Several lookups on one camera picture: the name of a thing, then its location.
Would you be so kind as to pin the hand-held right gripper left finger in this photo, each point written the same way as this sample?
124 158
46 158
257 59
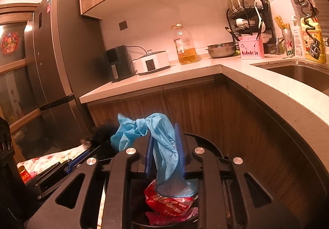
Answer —
149 157

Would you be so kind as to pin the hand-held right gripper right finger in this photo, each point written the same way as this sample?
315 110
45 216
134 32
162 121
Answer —
180 157

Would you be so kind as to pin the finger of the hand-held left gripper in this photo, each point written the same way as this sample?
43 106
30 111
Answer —
75 166
51 177

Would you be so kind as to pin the blue plastic bag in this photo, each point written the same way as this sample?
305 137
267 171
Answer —
164 146

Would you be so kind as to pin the black trash bin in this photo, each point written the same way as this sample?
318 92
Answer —
205 141

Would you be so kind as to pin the red crinkled snack wrapper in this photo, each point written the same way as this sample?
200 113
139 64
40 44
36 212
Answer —
164 203

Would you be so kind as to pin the floral tablecloth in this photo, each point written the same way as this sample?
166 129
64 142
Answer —
51 159

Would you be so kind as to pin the red paper cup lying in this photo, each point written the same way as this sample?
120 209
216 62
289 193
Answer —
24 175

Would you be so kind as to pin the kitchen counter with wooden cabinets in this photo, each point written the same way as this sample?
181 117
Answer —
244 116

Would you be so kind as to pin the white electric cooker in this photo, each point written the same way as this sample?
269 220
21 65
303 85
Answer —
151 63

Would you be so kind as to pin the black air fryer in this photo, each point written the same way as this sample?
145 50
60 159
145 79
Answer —
117 64

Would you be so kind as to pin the wood framed glass door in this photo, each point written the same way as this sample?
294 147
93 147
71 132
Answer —
12 85

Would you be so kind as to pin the cooking oil bottle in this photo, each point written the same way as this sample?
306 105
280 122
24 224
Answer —
185 51

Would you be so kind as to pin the metal bowl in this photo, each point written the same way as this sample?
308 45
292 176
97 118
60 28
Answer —
221 50

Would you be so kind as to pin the grey refrigerator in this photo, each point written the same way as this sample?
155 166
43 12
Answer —
64 51

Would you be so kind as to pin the pink utensil holder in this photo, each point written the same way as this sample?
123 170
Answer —
250 49

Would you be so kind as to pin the red door decoration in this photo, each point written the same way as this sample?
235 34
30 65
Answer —
10 42

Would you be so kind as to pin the steel sink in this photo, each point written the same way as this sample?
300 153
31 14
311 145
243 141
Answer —
303 74

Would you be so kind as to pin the beer can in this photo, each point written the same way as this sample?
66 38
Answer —
290 47

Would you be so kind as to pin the black dish rack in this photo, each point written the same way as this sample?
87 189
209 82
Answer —
267 23

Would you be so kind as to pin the white ladle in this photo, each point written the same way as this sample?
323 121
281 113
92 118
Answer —
258 17

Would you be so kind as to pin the white bottle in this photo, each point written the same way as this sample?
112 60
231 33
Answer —
298 41

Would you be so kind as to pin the coiled spring faucet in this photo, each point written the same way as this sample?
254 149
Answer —
307 27

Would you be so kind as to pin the yellow detergent bottle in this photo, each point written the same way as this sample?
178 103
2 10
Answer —
317 36

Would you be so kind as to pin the wall socket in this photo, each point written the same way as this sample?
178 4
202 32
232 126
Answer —
123 25

